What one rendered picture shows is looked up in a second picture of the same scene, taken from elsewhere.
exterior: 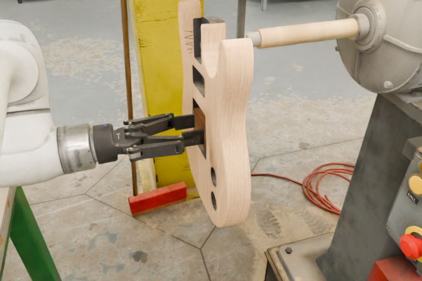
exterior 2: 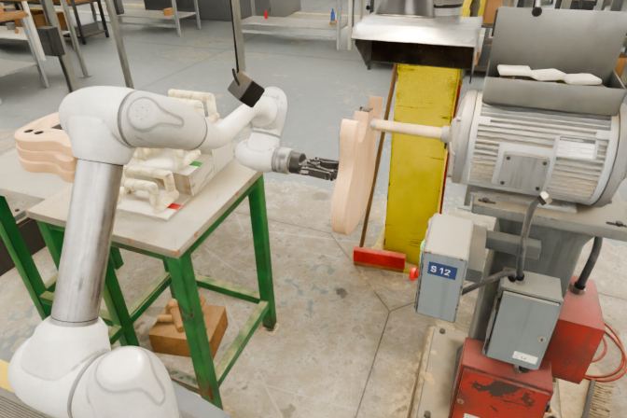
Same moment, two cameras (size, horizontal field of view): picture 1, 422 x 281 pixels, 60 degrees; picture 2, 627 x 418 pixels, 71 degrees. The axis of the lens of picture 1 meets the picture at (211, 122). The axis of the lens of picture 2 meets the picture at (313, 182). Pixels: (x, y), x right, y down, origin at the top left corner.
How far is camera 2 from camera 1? 83 cm
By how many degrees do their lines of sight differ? 33
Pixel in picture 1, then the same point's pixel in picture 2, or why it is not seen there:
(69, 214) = (312, 242)
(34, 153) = (261, 154)
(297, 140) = not seen: hidden behind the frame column
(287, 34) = (392, 126)
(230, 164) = (338, 188)
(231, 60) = (343, 129)
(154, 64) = (401, 141)
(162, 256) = (356, 300)
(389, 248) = (478, 329)
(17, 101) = (262, 126)
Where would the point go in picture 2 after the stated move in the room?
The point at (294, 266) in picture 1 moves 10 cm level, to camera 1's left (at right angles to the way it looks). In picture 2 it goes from (438, 343) to (415, 331)
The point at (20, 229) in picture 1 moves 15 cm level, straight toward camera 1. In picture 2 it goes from (255, 205) to (251, 227)
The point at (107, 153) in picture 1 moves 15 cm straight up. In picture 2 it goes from (293, 166) to (291, 125)
